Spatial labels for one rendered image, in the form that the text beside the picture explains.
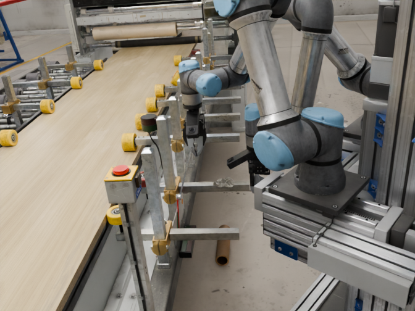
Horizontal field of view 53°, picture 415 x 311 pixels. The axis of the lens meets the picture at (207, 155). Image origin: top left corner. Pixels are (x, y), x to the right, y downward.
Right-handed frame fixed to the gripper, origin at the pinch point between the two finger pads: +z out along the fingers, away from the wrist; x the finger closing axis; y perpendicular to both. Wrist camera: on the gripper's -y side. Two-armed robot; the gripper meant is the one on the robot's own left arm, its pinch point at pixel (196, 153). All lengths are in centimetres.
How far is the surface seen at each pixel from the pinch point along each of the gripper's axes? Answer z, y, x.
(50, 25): 78, 938, 489
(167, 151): -4.5, -6.2, 9.9
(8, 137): 3, 31, 95
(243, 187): 14.1, -2.0, -17.3
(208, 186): 13.2, -1.9, -3.8
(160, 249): 18.5, -33.9, 10.0
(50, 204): 9, -20, 52
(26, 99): 18, 134, 141
